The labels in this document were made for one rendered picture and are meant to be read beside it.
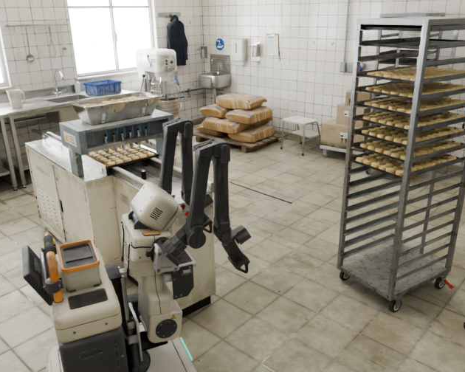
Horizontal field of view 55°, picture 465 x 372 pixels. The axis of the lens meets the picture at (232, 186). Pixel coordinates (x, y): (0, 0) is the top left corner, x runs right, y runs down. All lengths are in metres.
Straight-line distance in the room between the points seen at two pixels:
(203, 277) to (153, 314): 0.91
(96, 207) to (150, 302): 1.25
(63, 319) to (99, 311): 0.13
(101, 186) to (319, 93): 4.18
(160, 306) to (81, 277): 0.39
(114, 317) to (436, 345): 1.96
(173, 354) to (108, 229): 1.22
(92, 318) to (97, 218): 1.44
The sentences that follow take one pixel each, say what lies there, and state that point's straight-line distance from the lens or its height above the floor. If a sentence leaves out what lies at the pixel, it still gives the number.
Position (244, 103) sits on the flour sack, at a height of 0.64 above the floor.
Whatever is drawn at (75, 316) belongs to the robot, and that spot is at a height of 0.80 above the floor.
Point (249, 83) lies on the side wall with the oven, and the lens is 7.38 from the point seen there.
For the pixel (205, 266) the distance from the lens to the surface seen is 2.96.
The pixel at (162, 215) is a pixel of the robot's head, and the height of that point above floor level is 1.08.
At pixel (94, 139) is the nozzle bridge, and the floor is 1.09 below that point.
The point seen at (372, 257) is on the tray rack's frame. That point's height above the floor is 0.15.
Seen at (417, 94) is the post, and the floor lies 1.44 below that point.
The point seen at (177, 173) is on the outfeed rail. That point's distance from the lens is 2.99.
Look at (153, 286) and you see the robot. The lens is 2.11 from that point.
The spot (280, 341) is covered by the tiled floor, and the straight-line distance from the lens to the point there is 2.89.
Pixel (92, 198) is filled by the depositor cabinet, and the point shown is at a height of 0.71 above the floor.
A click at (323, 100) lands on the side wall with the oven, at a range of 6.61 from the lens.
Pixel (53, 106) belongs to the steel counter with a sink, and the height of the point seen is 0.88.
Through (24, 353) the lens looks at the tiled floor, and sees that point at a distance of 3.09.
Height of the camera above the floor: 1.87
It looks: 21 degrees down
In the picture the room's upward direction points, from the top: 1 degrees counter-clockwise
